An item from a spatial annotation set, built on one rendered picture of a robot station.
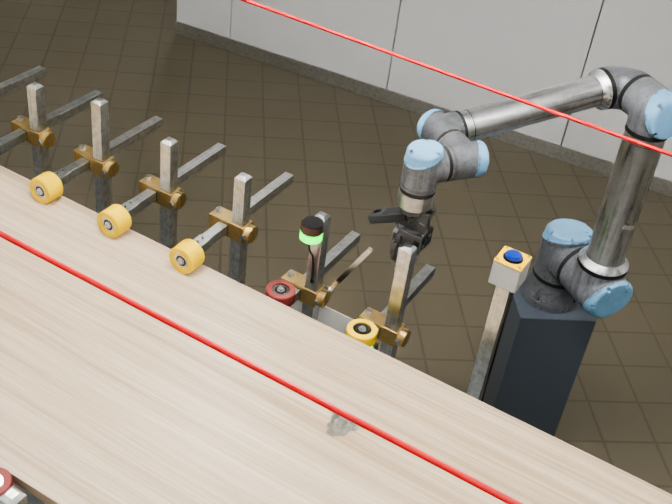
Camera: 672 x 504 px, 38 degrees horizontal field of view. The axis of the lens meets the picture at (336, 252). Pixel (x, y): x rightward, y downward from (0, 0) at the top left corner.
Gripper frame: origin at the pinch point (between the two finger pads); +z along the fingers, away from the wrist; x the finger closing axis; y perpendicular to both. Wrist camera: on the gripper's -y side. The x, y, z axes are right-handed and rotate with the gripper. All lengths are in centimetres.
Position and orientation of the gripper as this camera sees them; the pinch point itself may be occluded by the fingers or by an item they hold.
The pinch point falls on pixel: (395, 264)
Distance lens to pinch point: 255.2
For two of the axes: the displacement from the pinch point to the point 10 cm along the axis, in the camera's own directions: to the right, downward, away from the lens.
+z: -1.1, 7.9, 6.0
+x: 5.1, -4.7, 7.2
